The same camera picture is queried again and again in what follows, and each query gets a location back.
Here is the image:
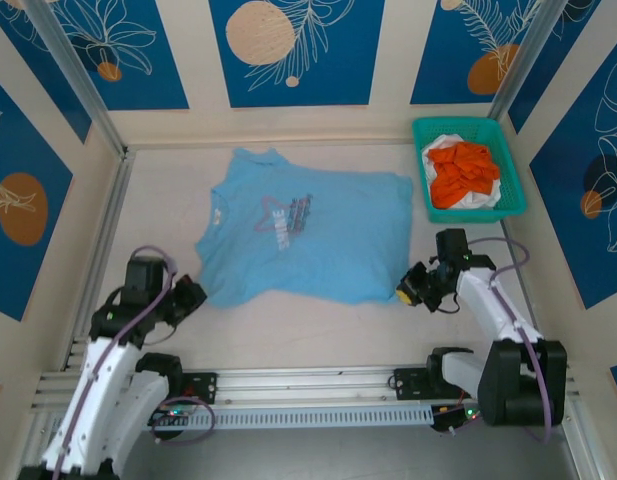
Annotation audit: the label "light blue t-shirt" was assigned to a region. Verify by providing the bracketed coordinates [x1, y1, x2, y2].
[194, 146, 415, 309]

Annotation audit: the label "aluminium frame post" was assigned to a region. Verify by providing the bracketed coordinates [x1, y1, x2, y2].
[475, 0, 577, 151]
[22, 0, 129, 157]

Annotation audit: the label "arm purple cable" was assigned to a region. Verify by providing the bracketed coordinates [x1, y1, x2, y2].
[435, 237, 557, 446]
[55, 244, 215, 471]

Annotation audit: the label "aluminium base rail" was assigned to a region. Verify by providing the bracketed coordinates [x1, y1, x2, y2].
[30, 362, 582, 414]

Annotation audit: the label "blue floral wall panel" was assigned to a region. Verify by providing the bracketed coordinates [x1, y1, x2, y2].
[209, 0, 386, 109]
[410, 0, 544, 106]
[37, 0, 190, 111]
[0, 0, 93, 145]
[0, 69, 75, 323]
[507, 0, 617, 135]
[530, 49, 617, 311]

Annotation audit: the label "grey slotted cable duct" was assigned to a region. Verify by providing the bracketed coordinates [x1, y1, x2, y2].
[51, 403, 434, 431]

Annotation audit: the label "grey metal sheet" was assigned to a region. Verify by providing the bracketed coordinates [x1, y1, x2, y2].
[107, 427, 577, 480]

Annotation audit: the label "orange and white clothes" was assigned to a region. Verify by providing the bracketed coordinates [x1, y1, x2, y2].
[420, 132, 504, 214]

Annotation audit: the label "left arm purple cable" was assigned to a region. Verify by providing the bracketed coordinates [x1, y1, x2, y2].
[55, 244, 215, 471]

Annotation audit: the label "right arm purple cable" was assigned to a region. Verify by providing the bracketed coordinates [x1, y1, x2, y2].
[435, 237, 557, 446]

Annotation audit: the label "teal plastic mesh basket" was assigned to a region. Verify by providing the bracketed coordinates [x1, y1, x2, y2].
[411, 116, 528, 225]

